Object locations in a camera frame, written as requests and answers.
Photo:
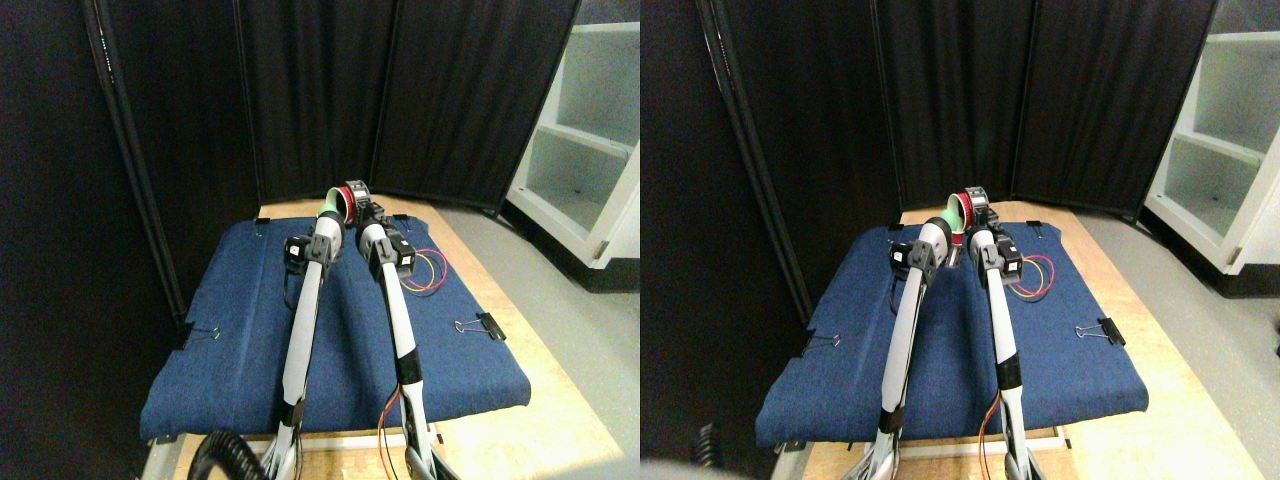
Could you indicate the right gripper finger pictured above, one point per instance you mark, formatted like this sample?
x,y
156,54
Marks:
x,y
361,198
976,203

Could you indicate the red cup with green inside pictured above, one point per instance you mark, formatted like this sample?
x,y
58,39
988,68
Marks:
x,y
957,215
334,205

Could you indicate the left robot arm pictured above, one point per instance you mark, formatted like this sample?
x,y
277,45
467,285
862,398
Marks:
x,y
300,350
905,350

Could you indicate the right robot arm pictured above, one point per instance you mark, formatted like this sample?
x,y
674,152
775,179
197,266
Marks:
x,y
402,340
1005,340

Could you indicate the dark blue cloth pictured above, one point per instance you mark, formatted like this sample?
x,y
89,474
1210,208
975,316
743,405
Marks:
x,y
955,345
345,340

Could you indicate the white shelf unit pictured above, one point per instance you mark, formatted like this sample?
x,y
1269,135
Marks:
x,y
1215,160
575,150

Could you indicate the black curtain stand pole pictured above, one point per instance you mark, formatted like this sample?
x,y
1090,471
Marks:
x,y
135,160
750,160

